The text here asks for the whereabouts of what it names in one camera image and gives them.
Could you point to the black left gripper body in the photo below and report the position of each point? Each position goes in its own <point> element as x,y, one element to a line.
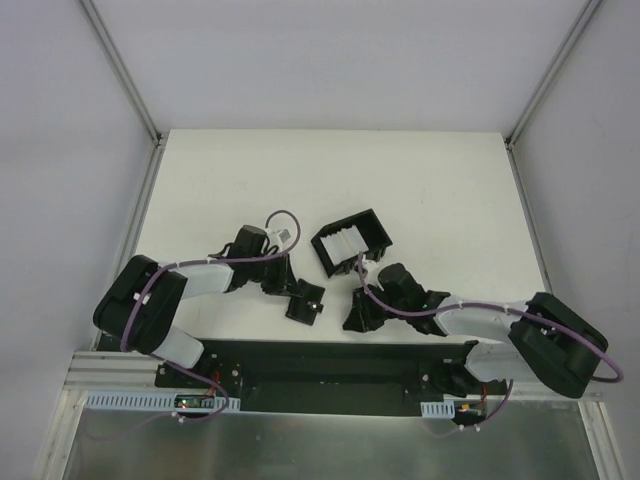
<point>288,279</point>

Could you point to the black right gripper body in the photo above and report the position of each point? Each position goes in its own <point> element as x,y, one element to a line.
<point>382,307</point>

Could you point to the black leather card holder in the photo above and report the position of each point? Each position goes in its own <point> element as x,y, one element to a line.
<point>305,307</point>

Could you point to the black plastic card tray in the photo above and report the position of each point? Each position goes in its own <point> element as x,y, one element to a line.
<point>373,232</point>

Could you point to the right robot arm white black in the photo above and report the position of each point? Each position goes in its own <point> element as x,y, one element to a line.
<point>537,339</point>

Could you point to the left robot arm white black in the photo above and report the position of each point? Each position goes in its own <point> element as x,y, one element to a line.
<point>140,306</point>

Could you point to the white cards in tray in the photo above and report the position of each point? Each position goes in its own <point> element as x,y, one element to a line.
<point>344,244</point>

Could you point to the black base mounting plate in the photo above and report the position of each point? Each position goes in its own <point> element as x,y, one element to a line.
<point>333,378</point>

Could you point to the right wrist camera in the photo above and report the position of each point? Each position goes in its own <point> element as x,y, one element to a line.
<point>369,265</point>

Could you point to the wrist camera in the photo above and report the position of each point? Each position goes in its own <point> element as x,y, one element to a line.
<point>369,265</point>
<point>279,237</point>

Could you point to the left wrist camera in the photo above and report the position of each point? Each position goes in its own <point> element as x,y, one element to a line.
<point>279,237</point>

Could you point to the right white cable duct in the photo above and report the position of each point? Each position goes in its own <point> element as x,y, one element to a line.
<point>444,409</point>

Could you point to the white cable duct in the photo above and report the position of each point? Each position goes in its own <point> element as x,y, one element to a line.
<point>444,409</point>
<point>159,402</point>

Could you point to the aluminium front frame rail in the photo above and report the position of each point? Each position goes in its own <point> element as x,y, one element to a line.
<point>113,371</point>

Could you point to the left white cable duct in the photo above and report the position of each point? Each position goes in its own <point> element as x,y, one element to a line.
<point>159,402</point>

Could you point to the left aluminium frame post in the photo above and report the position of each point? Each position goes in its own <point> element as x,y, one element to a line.
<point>119,69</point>

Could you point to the aluminium frame post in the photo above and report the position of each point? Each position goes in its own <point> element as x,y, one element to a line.
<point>119,69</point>
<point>569,43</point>

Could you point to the right aluminium frame post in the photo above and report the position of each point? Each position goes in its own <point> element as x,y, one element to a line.
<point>569,43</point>

